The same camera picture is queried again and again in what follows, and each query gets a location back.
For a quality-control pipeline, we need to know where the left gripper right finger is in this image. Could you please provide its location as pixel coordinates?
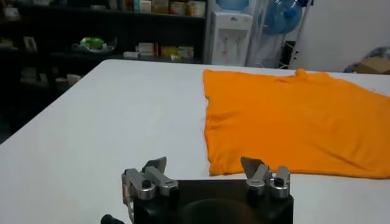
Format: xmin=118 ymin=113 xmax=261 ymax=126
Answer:
xmin=240 ymin=156 xmax=291 ymax=199

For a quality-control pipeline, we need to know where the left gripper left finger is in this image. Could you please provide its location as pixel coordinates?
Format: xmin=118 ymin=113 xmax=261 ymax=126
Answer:
xmin=121 ymin=156 xmax=179 ymax=201

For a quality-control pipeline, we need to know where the orange t-shirt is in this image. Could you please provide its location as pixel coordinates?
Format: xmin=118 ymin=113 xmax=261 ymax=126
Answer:
xmin=202 ymin=68 xmax=390 ymax=180

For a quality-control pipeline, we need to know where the striped clothes pile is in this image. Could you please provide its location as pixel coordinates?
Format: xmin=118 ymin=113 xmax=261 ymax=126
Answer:
xmin=365 ymin=45 xmax=390 ymax=60

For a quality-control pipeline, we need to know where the white water dispenser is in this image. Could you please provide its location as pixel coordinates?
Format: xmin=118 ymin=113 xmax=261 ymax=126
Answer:
xmin=209 ymin=10 xmax=254 ymax=67

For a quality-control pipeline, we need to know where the glass bowl with green contents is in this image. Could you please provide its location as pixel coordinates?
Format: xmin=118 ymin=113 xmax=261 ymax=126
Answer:
xmin=71 ymin=36 xmax=118 ymax=55

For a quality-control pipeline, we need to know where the white jug rack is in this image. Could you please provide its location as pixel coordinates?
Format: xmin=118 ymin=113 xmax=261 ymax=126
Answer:
xmin=243 ymin=0 xmax=314 ymax=69

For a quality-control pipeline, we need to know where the large cardboard box with flaps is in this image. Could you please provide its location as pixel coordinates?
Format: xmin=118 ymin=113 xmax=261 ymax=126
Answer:
xmin=350 ymin=56 xmax=390 ymax=75

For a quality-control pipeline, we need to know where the labelled blue water jug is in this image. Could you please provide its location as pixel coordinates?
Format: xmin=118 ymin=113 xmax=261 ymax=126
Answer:
xmin=216 ymin=0 xmax=250 ymax=12

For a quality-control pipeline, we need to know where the black shelving unit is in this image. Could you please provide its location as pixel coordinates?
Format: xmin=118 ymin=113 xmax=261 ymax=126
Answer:
xmin=0 ymin=0 xmax=208 ymax=144

